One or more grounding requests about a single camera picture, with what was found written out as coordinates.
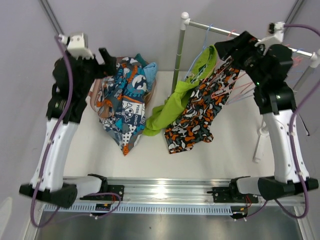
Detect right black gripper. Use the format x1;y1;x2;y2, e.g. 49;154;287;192
215;31;269;87

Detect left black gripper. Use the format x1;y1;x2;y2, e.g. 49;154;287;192
75;47;118;96

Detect teal green shorts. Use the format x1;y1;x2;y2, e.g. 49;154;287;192
134;53;150;69

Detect light blue shorts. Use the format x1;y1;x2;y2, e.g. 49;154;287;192
143;62;158;92

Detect orange blue patterned shorts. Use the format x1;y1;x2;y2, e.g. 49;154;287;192
95;57;147;156

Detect light blue hanger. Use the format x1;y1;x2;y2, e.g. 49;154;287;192
226;48;314;105
183;24;214;81

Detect orange grey camouflage shorts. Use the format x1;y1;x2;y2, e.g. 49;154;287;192
164;59;241;155

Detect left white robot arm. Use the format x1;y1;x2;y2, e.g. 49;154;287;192
19;47;117;208

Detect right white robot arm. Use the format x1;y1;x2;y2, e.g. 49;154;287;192
214;31;319;202

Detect lime green shorts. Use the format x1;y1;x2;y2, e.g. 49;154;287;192
143;45;217;137

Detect pink translucent plastic basin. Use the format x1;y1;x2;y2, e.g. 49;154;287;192
86;56;158;116

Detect metal clothes rack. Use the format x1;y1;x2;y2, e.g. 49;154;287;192
171;12;320;163

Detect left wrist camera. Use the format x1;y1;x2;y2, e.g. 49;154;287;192
58;32;94;60

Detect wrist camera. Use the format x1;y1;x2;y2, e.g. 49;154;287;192
254;21;285;50
58;32;94;60

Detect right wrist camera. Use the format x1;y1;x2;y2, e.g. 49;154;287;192
254;21;285;50

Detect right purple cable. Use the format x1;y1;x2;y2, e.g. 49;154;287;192
274;23;320;220

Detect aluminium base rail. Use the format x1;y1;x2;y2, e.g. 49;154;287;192
33;176;306;203

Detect slotted cable duct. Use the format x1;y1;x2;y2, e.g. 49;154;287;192
59;203;233;216

